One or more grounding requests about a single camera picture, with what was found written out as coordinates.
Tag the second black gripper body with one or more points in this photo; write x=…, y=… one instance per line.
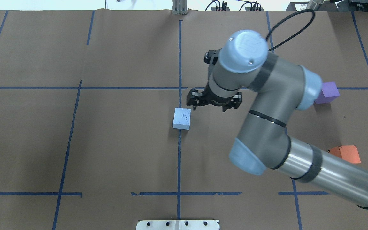
x=218, y=102

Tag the aluminium frame post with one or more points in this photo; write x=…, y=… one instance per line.
x=179, y=7

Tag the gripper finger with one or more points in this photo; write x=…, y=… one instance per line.
x=234, y=103
x=194, y=99

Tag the light blue foam block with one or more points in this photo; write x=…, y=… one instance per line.
x=181, y=119

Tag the purple foam block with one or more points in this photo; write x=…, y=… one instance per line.
x=329, y=92

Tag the orange foam block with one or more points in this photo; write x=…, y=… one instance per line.
x=346, y=152

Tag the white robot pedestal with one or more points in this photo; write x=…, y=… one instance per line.
x=201, y=224

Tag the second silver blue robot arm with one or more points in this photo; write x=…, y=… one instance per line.
x=282, y=87

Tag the metal cup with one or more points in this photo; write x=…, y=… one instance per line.
x=314, y=4

